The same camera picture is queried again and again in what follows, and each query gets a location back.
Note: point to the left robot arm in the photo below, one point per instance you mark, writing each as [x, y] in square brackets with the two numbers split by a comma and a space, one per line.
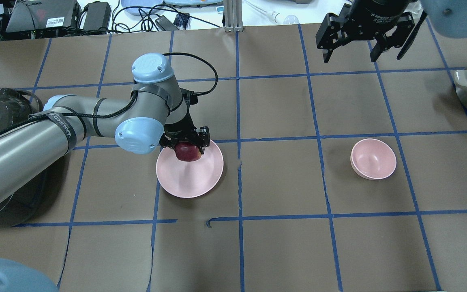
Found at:
[157, 114]

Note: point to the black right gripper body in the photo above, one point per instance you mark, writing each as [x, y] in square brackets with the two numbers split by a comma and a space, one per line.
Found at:
[373, 12]

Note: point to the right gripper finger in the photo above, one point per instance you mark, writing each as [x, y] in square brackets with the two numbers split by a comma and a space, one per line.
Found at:
[403, 36]
[331, 35]

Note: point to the black rice cooker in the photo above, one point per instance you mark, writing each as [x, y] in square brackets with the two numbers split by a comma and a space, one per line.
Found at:
[15, 106]

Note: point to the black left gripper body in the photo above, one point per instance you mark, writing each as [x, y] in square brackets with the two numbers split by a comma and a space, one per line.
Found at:
[178, 130]

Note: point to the pink bowl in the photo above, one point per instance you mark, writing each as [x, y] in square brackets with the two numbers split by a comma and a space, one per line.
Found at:
[373, 159]

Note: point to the pink plate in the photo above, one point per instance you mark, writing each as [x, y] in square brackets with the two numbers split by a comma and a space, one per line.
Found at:
[190, 179]

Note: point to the black power adapter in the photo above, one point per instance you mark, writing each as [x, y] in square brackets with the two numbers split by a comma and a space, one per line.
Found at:
[96, 18]

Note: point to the white light bulb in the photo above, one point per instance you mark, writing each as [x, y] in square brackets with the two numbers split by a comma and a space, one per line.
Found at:
[282, 19]

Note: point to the small black adapter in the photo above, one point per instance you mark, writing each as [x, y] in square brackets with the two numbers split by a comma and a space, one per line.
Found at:
[164, 24]

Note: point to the aluminium frame post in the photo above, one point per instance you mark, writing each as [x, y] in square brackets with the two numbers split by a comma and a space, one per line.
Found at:
[232, 15]

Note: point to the red apple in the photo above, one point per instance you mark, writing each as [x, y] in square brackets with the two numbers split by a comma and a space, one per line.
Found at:
[185, 151]

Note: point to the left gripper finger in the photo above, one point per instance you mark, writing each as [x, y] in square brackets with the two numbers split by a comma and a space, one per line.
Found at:
[202, 139]
[167, 142]

